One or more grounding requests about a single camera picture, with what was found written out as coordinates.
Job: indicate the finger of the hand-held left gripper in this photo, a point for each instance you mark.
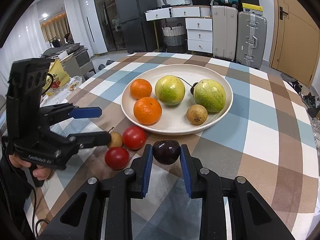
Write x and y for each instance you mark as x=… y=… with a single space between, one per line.
x=86 y=112
x=92 y=138

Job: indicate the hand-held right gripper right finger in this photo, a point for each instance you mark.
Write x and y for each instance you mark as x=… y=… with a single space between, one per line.
x=186 y=170

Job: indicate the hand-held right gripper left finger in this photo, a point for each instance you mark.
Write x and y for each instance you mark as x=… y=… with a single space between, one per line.
x=147 y=170

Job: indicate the small brown pear with stem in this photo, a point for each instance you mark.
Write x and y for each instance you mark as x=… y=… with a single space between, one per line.
x=116 y=142

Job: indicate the dark purple plum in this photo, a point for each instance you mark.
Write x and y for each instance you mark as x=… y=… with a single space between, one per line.
x=166 y=152

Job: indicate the cream round plate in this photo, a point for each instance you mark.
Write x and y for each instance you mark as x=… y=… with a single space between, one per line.
x=175 y=120

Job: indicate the orange mandarin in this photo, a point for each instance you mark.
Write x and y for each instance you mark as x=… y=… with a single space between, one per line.
x=147 y=111
x=141 y=88

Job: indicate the yellow-green guava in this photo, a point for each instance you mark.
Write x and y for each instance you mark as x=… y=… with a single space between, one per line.
x=170 y=90
x=209 y=95

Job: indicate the dark cherry with stem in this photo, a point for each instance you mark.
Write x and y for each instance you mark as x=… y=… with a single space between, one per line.
x=192 y=90

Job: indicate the person's left forearm black sleeve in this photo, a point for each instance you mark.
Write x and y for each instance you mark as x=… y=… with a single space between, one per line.
x=12 y=200

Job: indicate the person's left hand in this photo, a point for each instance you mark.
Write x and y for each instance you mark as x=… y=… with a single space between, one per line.
x=41 y=172

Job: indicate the red tomato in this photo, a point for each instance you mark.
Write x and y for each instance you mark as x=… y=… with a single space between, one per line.
x=116 y=158
x=134 y=137

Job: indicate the clear snack packet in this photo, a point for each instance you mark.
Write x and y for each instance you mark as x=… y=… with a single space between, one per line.
x=74 y=83

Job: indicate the yellow snack bag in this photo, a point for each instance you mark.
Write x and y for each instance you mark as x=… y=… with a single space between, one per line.
x=58 y=75

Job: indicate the grey slipper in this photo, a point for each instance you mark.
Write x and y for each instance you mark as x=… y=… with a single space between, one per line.
x=110 y=62
x=102 y=67

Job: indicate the white sheer curtain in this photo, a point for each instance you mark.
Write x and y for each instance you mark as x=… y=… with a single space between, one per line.
x=20 y=45

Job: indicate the pile of grey bedding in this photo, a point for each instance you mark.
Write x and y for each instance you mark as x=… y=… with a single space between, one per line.
x=62 y=50

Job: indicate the checkered tablecloth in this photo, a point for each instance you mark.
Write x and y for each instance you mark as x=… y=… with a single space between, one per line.
x=250 y=142

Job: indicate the beige curtain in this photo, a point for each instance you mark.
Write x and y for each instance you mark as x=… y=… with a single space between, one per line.
x=55 y=28

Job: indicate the white wardrobe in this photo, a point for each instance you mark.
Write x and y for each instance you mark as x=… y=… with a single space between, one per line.
x=82 y=25

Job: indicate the dark glass-door cabinet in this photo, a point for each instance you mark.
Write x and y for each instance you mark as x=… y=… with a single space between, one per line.
x=105 y=17

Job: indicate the dark grey refrigerator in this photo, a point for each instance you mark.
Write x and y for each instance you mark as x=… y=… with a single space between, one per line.
x=135 y=17

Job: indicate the woven laundry basket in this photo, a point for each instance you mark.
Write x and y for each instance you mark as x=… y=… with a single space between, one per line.
x=173 y=35

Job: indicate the white drawer desk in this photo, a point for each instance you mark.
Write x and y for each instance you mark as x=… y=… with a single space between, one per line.
x=198 y=35

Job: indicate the pile of shoes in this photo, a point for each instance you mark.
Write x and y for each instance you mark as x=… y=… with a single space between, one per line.
x=310 y=100

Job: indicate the beige suitcase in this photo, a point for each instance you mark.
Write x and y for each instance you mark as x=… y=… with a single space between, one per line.
x=225 y=32

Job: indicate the silver suitcase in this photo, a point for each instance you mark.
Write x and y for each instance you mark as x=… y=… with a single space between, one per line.
x=251 y=40

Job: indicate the black storage bin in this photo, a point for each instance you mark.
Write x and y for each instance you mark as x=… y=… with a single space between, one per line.
x=200 y=0

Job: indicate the yellow and black shoe box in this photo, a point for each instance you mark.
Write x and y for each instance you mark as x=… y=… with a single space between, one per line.
x=251 y=8

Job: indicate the wooden door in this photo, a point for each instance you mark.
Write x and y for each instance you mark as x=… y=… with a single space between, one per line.
x=297 y=30

